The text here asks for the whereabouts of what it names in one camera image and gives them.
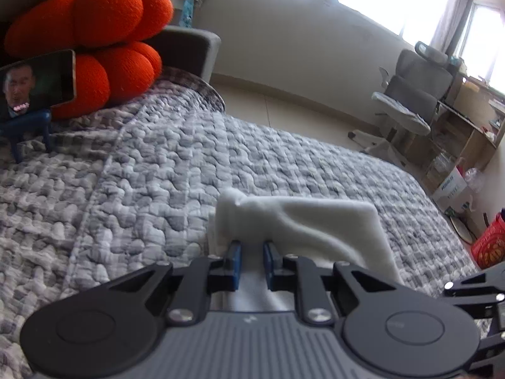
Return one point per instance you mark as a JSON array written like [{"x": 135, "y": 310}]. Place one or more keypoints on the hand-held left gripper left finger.
[{"x": 236, "y": 264}]

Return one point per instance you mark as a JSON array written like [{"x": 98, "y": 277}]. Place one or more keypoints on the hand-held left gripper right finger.
[{"x": 269, "y": 264}]

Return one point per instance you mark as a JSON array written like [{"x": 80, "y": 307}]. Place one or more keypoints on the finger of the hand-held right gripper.
[
  {"x": 485, "y": 288},
  {"x": 495, "y": 349}
]

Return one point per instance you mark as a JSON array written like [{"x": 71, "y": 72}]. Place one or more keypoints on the white t-shirt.
[{"x": 315, "y": 221}]

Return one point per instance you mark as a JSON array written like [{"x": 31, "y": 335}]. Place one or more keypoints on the red bag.
[{"x": 491, "y": 244}]

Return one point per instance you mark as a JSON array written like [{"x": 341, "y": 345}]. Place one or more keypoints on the white cardboard box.
[{"x": 449, "y": 189}]

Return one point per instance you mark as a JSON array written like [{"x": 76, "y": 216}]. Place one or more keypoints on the grey patterned quilt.
[{"x": 138, "y": 189}]

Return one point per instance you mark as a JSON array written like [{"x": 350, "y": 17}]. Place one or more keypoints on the wooden desk shelf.
[{"x": 473, "y": 134}]

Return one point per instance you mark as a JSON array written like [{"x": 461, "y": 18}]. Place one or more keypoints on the grey office chair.
[{"x": 414, "y": 90}]

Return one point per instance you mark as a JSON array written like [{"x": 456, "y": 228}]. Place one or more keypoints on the grey sofa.
[{"x": 189, "y": 51}]

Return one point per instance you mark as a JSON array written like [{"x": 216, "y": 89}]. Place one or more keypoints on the blue phone stand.
[{"x": 27, "y": 122}]

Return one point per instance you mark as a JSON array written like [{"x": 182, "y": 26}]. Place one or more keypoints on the white shelf with items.
[{"x": 185, "y": 4}]

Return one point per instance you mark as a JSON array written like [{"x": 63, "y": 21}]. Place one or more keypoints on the smartphone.
[{"x": 35, "y": 87}]

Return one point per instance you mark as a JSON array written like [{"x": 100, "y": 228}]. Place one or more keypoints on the sheer curtain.
[{"x": 453, "y": 12}]

